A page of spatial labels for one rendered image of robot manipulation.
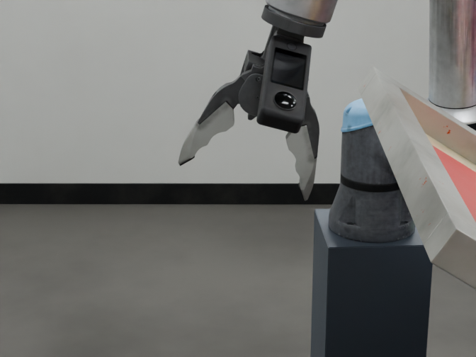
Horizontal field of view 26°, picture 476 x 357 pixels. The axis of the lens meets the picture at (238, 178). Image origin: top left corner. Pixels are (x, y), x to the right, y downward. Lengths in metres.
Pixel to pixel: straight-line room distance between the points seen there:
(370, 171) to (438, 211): 0.80
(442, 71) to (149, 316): 2.66
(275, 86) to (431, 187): 0.20
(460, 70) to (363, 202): 0.29
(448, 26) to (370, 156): 0.27
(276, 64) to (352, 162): 0.67
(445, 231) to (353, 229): 0.86
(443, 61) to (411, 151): 0.55
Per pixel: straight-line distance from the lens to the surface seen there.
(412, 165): 1.07
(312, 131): 1.15
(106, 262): 4.62
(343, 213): 1.78
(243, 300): 4.24
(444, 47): 1.62
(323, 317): 1.83
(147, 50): 5.04
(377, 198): 1.75
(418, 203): 1.00
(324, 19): 1.12
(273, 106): 1.05
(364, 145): 1.73
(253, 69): 1.12
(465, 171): 1.37
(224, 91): 1.13
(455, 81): 1.64
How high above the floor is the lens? 1.89
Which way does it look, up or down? 20 degrees down
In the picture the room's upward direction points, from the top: straight up
